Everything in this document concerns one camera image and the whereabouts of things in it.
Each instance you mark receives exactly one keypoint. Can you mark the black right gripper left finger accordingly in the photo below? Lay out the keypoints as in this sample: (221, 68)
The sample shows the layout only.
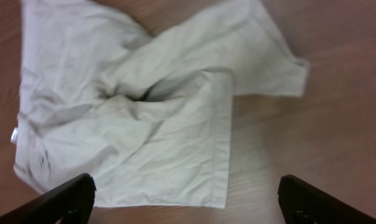
(71, 202)

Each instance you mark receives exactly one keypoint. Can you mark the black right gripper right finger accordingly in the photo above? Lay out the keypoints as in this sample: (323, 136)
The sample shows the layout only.
(303, 203)

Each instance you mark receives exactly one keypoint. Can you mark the beige khaki shorts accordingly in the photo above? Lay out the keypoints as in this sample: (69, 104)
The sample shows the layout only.
(149, 118)

